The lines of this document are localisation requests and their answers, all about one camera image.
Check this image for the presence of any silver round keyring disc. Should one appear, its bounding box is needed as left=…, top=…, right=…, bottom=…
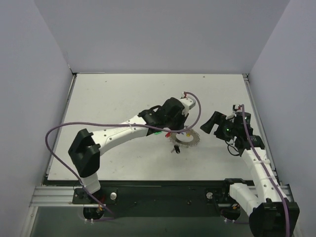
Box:
left=169, top=129, right=200, bottom=148

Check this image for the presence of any black tagged key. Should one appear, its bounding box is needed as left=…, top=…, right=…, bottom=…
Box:
left=171, top=145, right=180, bottom=154

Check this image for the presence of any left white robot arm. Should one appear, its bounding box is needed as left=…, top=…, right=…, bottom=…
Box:
left=68, top=97, right=196, bottom=203

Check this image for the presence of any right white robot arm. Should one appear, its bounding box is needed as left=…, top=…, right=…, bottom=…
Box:
left=200, top=108, right=300, bottom=237

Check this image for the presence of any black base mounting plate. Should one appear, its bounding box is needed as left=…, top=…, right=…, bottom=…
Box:
left=72, top=178, right=257, bottom=218

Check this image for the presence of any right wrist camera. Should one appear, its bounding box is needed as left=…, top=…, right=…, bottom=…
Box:
left=232, top=104, right=242, bottom=117

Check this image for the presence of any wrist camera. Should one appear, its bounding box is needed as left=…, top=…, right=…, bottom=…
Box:
left=180, top=97, right=196, bottom=110
left=232, top=104, right=242, bottom=117

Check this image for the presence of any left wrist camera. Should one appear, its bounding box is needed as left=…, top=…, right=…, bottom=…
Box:
left=180, top=97, right=196, bottom=110

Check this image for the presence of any aluminium front rail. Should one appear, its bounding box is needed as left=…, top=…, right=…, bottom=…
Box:
left=30, top=186, right=83, bottom=207

